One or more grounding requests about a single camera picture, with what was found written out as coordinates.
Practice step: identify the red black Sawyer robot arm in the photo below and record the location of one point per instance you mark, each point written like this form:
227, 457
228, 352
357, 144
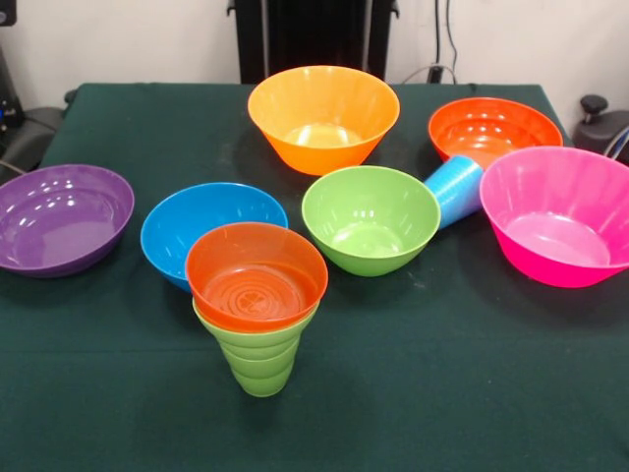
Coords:
7, 15

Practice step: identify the blue cup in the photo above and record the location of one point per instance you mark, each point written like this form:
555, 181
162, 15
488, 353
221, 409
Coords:
457, 192

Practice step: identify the small orange bowl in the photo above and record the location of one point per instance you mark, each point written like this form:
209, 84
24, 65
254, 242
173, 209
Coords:
255, 295

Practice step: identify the black equipment box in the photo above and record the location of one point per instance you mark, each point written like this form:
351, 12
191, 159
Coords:
9, 93

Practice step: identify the blue bowl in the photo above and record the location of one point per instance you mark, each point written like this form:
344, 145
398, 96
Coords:
167, 231

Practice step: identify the large yellow-orange bowl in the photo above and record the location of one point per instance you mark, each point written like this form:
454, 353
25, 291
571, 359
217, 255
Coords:
324, 152

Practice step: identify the dark green tablecloth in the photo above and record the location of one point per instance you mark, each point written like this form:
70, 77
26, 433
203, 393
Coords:
147, 418

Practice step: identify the grey chair with black knob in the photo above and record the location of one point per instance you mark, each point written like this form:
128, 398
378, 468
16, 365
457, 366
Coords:
602, 130

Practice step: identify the wide red-orange bowl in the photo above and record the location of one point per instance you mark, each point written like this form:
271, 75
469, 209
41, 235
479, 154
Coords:
491, 133

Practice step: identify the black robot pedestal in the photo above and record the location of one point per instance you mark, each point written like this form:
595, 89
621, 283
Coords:
314, 34

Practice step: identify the large pink bowl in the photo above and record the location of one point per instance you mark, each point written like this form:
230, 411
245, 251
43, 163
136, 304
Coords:
555, 231

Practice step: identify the large green bowl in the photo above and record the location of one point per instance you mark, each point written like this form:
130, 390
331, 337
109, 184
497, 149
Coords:
371, 231

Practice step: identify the small green bowl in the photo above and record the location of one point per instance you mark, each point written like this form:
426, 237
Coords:
255, 344

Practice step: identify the stack of green cups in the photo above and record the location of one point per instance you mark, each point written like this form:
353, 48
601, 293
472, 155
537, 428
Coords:
263, 378

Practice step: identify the wide purple bowl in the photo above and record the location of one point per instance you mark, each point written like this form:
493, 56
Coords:
59, 231

